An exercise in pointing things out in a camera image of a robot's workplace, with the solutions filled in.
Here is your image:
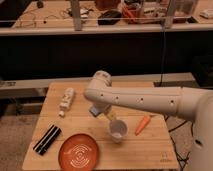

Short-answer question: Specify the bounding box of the wooden workbench shelf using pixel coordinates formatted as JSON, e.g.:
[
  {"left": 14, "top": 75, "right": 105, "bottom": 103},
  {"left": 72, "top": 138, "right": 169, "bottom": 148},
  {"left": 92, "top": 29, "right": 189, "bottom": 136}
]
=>
[{"left": 0, "top": 0, "right": 213, "bottom": 36}]

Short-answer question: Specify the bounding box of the left metal post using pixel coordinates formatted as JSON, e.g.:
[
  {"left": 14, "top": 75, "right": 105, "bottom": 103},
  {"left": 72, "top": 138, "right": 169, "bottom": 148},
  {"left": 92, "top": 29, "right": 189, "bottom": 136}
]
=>
[{"left": 70, "top": 0, "right": 82, "bottom": 31}]

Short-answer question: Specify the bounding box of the white bottle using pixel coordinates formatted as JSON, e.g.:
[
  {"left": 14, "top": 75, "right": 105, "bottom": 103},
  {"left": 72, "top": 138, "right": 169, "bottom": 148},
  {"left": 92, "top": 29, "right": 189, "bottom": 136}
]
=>
[{"left": 59, "top": 88, "right": 75, "bottom": 117}]

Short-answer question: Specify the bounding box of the black hanging cable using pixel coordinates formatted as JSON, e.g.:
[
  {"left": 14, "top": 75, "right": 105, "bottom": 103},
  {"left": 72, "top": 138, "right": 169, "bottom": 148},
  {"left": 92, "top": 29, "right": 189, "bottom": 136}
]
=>
[{"left": 157, "top": 26, "right": 168, "bottom": 88}]

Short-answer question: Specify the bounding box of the metal post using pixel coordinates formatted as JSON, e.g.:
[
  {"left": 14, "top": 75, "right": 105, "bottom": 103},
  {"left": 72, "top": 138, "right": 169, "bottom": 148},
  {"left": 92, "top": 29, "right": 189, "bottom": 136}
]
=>
[
  {"left": 70, "top": 0, "right": 82, "bottom": 31},
  {"left": 164, "top": 0, "right": 176, "bottom": 28}
]

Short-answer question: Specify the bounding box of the orange plate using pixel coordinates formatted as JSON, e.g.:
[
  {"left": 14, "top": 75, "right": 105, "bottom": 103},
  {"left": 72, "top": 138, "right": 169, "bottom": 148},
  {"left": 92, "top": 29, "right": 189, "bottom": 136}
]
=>
[{"left": 58, "top": 133, "right": 99, "bottom": 171}]

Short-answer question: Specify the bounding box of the white cup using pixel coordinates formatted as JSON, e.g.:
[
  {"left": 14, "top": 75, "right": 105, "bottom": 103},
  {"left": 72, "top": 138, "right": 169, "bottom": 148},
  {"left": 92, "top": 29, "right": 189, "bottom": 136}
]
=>
[{"left": 109, "top": 119, "right": 128, "bottom": 143}]

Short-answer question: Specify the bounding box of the orange tool on bench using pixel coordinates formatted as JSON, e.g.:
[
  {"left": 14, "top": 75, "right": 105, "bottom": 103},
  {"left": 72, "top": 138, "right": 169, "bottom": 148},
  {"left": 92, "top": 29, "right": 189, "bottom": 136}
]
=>
[{"left": 122, "top": 6, "right": 138, "bottom": 24}]

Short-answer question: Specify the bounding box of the orange toy carrot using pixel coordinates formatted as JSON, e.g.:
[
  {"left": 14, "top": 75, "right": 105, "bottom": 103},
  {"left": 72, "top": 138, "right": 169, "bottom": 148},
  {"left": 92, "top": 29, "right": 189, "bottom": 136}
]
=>
[{"left": 135, "top": 115, "right": 151, "bottom": 135}]

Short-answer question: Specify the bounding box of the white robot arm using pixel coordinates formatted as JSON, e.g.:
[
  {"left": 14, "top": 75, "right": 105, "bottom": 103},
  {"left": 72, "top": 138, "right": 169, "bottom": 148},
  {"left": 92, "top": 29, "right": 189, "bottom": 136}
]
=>
[{"left": 84, "top": 70, "right": 213, "bottom": 171}]

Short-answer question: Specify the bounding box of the right metal post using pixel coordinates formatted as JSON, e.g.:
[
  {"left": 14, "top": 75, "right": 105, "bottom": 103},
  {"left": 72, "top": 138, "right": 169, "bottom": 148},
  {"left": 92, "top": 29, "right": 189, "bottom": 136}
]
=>
[{"left": 164, "top": 0, "right": 176, "bottom": 28}]

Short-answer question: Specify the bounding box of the black floor cable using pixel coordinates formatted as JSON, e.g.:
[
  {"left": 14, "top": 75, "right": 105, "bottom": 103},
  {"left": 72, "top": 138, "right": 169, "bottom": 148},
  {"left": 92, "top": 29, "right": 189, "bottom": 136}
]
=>
[{"left": 165, "top": 114, "right": 194, "bottom": 171}]

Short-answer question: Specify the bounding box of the blue sponge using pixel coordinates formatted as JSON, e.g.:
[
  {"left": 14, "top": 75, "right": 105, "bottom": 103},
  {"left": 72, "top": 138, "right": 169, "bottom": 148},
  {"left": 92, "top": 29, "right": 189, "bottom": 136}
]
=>
[{"left": 89, "top": 106, "right": 101, "bottom": 117}]

